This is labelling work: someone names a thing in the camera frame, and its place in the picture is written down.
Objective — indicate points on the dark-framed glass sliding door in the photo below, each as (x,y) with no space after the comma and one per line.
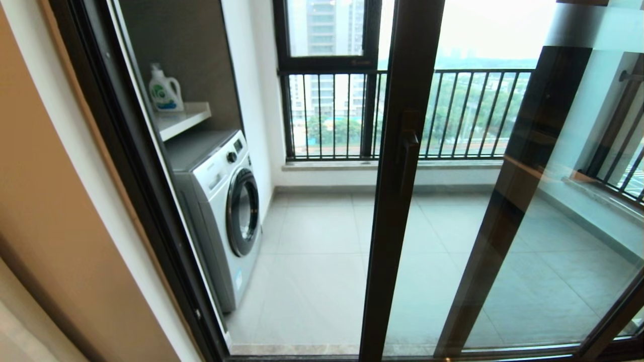
(412,60)

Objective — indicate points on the stone window sill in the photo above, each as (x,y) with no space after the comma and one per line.
(604,196)
(332,164)

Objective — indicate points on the white front-load washing machine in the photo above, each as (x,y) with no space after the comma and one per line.
(216,211)

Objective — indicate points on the white cabinet shelf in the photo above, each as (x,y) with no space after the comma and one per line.
(182,119)

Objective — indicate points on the black metal balcony railing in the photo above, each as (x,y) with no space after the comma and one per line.
(453,71)
(619,151)

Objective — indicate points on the white detergent bottle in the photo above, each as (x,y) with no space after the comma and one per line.
(165,94)

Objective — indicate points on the dark casement window frame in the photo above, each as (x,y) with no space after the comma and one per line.
(327,63)

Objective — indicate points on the dark outer door frame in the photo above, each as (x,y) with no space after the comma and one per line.
(133,151)

